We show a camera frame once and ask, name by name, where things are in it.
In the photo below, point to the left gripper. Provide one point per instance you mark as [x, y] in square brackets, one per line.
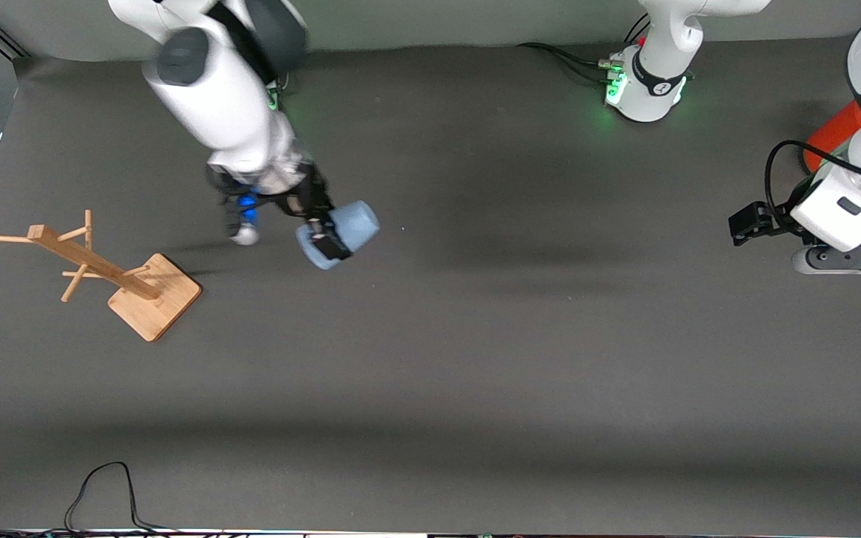
[773, 222]

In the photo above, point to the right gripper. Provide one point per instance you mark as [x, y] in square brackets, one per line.
[309, 198]

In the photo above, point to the light blue cup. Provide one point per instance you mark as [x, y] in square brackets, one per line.
[356, 224]

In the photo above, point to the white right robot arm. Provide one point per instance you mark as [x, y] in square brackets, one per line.
[214, 82]

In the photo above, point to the orange cylindrical container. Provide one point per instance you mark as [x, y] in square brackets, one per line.
[838, 134]

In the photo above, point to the wooden mug tree rack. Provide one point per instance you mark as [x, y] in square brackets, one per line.
[158, 299]

